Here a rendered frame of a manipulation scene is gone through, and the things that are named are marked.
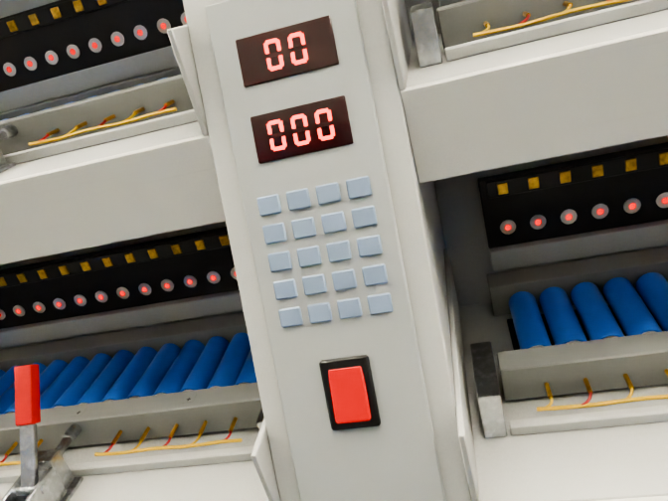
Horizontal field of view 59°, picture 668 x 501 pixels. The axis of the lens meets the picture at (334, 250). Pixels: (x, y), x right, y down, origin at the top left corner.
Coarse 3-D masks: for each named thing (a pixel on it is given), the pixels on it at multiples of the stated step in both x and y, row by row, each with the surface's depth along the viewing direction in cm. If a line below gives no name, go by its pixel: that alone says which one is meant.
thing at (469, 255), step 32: (0, 0) 53; (32, 0) 52; (416, 0) 45; (544, 160) 44; (448, 192) 46; (224, 224) 50; (448, 224) 46; (480, 224) 46; (64, 256) 54; (480, 256) 46; (480, 288) 46
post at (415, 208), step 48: (192, 0) 28; (192, 48) 28; (384, 48) 26; (384, 96) 27; (384, 144) 27; (240, 192) 28; (432, 192) 41; (240, 240) 29; (432, 240) 32; (240, 288) 29; (432, 288) 27; (432, 336) 27; (432, 384) 27; (288, 480) 29
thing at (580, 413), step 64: (512, 192) 40; (576, 192) 40; (640, 192) 39; (448, 256) 41; (512, 256) 42; (576, 256) 41; (640, 256) 40; (512, 320) 41; (576, 320) 36; (640, 320) 34; (512, 384) 33; (576, 384) 32; (640, 384) 32; (512, 448) 31; (576, 448) 30; (640, 448) 29
